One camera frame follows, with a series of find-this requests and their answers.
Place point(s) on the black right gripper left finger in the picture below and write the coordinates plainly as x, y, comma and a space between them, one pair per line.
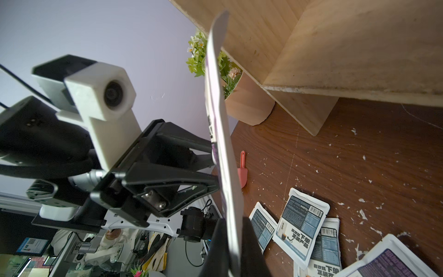
217, 264

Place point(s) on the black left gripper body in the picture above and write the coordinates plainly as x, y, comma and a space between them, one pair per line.
160, 174

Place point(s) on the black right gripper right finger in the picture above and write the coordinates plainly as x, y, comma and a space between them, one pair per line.
252, 260

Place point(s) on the blue coffee bag one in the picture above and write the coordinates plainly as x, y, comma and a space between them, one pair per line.
299, 226

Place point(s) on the purple coffee bag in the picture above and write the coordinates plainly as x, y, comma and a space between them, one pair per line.
223, 153
389, 258

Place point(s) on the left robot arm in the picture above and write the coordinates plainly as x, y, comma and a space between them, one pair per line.
62, 161

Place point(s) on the blue coffee bag two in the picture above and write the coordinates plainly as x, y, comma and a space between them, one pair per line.
264, 225

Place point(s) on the blue coffee bag three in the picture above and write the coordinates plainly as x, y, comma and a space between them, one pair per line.
326, 257

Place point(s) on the wooden two-tier shelf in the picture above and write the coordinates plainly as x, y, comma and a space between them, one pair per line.
308, 54

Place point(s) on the pink small scoop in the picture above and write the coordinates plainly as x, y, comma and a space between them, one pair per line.
242, 170

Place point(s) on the beige paper plant pot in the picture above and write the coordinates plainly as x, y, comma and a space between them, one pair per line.
249, 103

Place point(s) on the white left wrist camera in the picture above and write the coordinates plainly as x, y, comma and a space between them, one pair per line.
96, 96

